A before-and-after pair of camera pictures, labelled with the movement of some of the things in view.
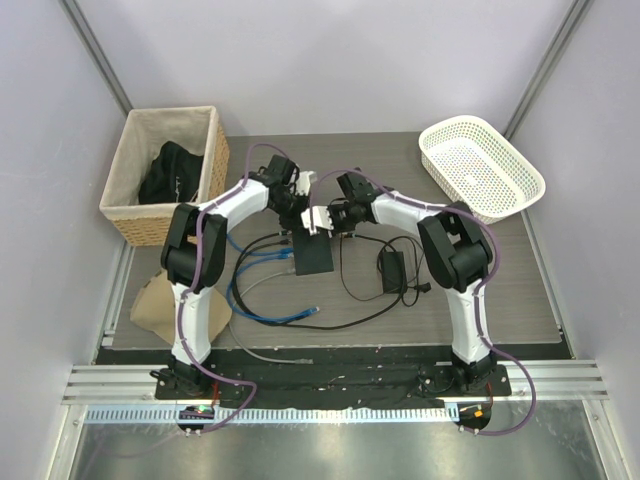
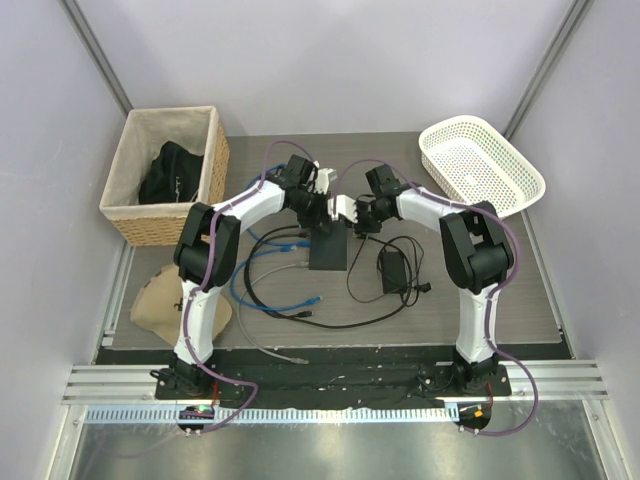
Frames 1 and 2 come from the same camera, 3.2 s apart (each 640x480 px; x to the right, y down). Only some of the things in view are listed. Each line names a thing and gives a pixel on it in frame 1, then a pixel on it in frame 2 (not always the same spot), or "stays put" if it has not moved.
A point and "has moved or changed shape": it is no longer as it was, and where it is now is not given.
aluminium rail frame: (137, 384) stays put
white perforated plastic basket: (474, 163) stays put
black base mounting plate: (331, 382) stays put
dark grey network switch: (312, 253) has moved or changed shape
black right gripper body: (344, 217) → (370, 216)
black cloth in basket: (172, 178) stays put
